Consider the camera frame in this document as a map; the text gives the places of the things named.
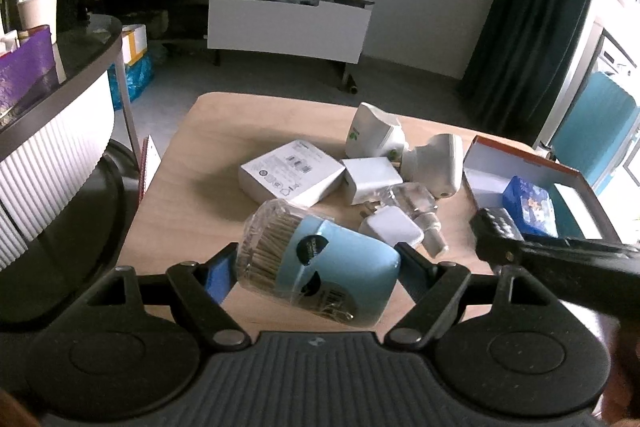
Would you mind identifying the white plant pot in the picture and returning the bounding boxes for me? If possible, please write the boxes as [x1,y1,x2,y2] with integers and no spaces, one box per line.
[17,0,60,32]

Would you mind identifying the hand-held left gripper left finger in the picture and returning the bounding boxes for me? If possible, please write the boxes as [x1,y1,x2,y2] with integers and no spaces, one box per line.
[82,243,252,351]

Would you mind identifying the blue plastic bag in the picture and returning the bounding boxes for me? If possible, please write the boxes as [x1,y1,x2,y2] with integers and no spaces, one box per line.
[107,52,156,111]

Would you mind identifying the curved white ribbed counter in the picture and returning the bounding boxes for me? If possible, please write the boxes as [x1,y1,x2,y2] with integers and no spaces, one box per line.
[0,13,127,271]

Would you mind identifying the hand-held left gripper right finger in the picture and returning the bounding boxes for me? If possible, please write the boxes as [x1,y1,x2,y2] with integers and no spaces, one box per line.
[384,243,562,351]

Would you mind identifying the small white rounded charger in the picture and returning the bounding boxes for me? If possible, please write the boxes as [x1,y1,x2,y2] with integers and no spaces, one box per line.
[358,202,424,251]

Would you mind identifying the clear glass liquid bottle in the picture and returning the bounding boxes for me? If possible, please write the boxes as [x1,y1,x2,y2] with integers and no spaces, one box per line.
[381,182,450,257]

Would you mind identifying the black tablet stand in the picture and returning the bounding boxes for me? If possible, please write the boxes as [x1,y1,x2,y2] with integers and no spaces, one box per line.
[55,0,92,48]

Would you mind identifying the purple box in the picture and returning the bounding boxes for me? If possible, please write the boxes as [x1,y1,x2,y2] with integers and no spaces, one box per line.
[0,25,60,110]

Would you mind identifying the white cardboard box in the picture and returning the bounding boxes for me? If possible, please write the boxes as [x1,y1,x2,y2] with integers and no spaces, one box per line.
[238,139,346,208]

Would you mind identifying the orange box tray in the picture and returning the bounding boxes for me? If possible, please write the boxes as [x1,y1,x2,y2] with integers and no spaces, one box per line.
[462,135,624,244]

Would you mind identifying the red white notebook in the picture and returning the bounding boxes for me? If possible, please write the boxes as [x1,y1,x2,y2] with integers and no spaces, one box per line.
[141,135,162,200]

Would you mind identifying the blue suitcase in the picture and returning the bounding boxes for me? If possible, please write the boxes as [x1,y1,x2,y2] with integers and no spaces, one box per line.
[552,71,640,188]

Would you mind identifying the dark green curtain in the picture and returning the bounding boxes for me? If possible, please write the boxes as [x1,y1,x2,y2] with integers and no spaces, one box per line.
[457,0,609,138]

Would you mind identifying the yellow white carton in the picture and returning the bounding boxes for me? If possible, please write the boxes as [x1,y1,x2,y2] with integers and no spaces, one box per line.
[121,24,149,66]

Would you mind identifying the blue tissue packet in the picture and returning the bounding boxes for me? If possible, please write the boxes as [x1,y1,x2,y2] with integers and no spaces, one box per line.
[501,175,559,238]

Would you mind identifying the white plug-in vaporizer device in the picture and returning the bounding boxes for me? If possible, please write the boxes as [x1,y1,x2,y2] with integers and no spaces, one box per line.
[401,133,465,200]

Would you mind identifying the blue cotton swab container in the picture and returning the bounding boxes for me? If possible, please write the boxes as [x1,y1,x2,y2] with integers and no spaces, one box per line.
[235,199,402,328]

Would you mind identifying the white square power adapter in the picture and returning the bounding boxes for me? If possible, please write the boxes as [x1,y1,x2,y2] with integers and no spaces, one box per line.
[341,156,404,206]

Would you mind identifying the white plug-in device green logo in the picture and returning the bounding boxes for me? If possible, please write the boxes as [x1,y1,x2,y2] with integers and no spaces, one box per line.
[344,102,405,163]

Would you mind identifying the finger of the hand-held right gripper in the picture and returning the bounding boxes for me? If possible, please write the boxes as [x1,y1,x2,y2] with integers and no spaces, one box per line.
[469,206,527,269]

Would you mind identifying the person's right hand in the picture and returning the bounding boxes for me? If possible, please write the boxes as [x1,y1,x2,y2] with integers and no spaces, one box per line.
[600,314,640,425]

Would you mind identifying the white tv cabinet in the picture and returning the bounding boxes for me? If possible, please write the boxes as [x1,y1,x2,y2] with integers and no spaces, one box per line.
[82,0,377,94]

